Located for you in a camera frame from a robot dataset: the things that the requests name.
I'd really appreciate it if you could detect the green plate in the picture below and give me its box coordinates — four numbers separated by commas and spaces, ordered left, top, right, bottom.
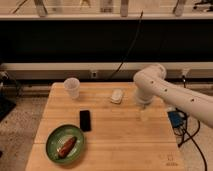
45, 124, 85, 165

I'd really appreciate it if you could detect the blue device on floor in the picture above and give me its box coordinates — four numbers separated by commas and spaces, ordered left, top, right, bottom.
168, 111, 184, 128

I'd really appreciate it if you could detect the small white box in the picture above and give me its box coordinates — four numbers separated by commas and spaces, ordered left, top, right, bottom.
110, 89, 124, 104

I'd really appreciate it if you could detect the brown sausage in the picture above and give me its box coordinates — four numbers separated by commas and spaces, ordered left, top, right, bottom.
58, 137, 77, 158

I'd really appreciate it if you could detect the black smartphone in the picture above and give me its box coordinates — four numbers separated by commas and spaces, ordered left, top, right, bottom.
80, 110, 91, 132

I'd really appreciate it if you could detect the black hanging cable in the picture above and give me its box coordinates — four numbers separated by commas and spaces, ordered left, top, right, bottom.
105, 9, 145, 81

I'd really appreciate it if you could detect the black floor cable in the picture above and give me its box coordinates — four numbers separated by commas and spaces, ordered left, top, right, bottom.
173, 107, 209, 171

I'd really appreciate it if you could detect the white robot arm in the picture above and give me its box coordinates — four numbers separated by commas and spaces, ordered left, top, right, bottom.
133, 64, 213, 128

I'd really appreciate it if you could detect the white wall outlet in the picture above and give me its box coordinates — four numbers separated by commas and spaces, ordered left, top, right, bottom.
91, 70, 98, 79

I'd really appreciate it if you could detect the clear plastic cup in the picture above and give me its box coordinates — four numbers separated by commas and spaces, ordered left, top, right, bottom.
64, 78, 80, 99

